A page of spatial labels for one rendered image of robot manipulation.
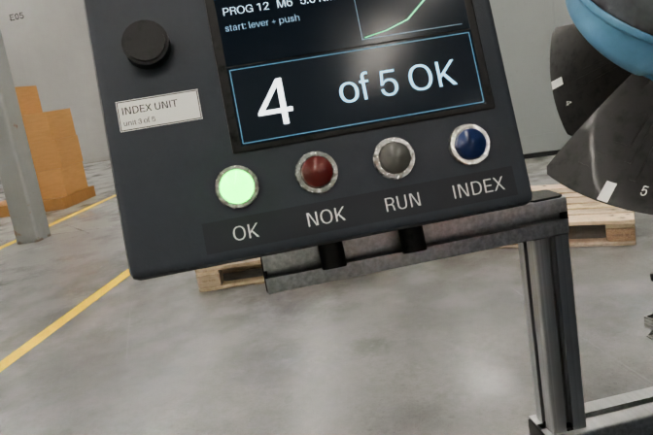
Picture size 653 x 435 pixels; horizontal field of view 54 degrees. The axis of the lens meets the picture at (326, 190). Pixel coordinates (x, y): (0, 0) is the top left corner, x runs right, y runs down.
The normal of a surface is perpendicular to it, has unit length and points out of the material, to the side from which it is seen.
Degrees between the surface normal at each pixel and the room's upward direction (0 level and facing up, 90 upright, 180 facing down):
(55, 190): 90
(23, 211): 90
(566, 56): 80
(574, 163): 57
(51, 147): 90
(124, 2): 75
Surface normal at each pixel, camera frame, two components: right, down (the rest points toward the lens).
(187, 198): 0.11, -0.10
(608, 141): -0.60, -0.33
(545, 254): 0.15, 0.16
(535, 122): -0.14, 0.21
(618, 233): -0.42, 0.19
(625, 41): -0.69, 0.56
